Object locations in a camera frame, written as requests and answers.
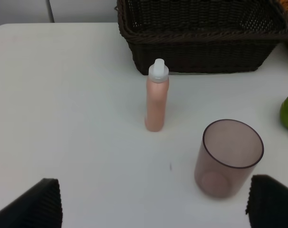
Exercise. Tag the pink bottle white cap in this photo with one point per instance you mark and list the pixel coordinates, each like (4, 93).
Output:
(157, 86)

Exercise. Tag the translucent pink plastic cup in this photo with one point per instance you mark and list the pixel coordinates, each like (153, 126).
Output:
(228, 154)

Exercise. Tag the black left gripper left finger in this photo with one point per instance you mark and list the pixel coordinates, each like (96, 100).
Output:
(38, 207)

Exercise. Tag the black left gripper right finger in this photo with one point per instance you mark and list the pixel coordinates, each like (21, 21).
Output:
(267, 205)

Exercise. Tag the dark brown wicker basket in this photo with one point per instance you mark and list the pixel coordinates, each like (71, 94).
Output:
(202, 36)

